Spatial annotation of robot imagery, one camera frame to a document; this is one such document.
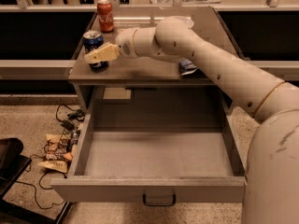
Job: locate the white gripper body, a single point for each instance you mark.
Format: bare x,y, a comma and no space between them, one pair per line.
125,44

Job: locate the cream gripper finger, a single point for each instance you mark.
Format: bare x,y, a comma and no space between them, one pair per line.
107,52

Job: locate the blue pepsi can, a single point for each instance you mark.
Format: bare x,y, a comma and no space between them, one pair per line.
93,40

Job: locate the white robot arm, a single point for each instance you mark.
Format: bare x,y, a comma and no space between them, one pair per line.
272,173

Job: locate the red coca-cola can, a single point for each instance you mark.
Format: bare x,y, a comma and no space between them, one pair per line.
105,16

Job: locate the grey cabinet with top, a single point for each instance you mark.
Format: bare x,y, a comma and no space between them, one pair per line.
146,72

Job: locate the open grey top drawer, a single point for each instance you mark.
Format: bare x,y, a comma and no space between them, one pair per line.
157,142

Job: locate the white bowl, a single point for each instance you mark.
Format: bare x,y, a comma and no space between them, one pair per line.
186,20

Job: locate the blue chip bag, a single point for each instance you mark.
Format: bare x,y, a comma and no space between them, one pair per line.
187,67

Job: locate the black power adapter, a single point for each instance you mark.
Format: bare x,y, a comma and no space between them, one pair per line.
67,124

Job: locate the black drawer handle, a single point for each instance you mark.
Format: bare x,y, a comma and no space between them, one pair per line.
159,201

